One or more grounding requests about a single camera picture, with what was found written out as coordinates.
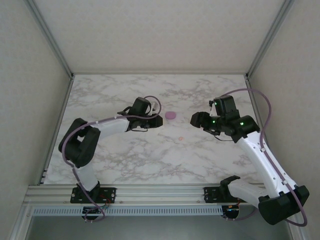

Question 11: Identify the black controller board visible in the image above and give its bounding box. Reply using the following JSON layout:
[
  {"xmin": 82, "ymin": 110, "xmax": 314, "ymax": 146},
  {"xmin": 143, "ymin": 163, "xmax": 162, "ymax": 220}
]
[
  {"xmin": 83, "ymin": 206, "xmax": 102, "ymax": 215},
  {"xmin": 221, "ymin": 205, "xmax": 240, "ymax": 218}
]

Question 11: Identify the thin black right gripper cable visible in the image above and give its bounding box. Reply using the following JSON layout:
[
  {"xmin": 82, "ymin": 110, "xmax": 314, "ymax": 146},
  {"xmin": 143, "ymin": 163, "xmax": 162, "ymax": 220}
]
[{"xmin": 212, "ymin": 133, "xmax": 236, "ymax": 143}]

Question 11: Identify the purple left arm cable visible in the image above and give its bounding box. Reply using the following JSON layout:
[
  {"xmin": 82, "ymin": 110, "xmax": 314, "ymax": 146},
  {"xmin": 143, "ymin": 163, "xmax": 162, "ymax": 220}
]
[{"xmin": 61, "ymin": 95, "xmax": 162, "ymax": 223}]

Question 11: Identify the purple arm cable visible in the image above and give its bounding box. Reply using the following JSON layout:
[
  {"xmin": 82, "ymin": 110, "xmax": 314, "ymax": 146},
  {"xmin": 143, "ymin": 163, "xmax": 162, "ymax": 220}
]
[
  {"xmin": 212, "ymin": 88, "xmax": 310, "ymax": 228},
  {"xmin": 61, "ymin": 95, "xmax": 162, "ymax": 223}
]

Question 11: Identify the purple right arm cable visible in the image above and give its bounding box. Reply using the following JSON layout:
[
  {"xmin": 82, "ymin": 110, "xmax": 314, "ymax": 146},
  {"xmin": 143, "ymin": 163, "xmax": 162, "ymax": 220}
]
[{"xmin": 212, "ymin": 88, "xmax": 310, "ymax": 228}]

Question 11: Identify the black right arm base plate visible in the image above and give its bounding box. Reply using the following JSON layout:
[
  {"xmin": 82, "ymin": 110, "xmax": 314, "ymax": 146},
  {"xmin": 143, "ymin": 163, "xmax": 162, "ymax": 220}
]
[{"xmin": 203, "ymin": 186, "xmax": 250, "ymax": 203}]

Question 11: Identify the wide grooved aluminium rail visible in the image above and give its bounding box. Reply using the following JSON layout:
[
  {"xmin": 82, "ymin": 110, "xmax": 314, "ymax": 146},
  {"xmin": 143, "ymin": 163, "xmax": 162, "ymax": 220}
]
[{"xmin": 23, "ymin": 183, "xmax": 298, "ymax": 205}]

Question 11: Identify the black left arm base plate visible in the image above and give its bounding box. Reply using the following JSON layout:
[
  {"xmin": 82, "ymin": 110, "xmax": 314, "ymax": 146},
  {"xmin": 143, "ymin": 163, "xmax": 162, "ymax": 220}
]
[{"xmin": 70, "ymin": 186, "xmax": 117, "ymax": 204}]

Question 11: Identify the grey slotted cable duct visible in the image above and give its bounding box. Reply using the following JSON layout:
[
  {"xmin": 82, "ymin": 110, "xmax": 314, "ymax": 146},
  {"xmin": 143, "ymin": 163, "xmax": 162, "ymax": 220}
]
[{"xmin": 32, "ymin": 206, "xmax": 224, "ymax": 217}]

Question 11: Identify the aluminium frame post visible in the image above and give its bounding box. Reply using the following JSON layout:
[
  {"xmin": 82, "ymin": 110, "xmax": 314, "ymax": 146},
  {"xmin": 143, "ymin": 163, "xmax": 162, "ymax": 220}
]
[
  {"xmin": 245, "ymin": 0, "xmax": 296, "ymax": 80},
  {"xmin": 26, "ymin": 0, "xmax": 75, "ymax": 80}
]

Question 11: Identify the aluminium panel frame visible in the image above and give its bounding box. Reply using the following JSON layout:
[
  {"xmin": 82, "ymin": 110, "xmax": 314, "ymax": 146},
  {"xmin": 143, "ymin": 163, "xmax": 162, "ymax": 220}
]
[{"xmin": 9, "ymin": 201, "xmax": 312, "ymax": 240}]

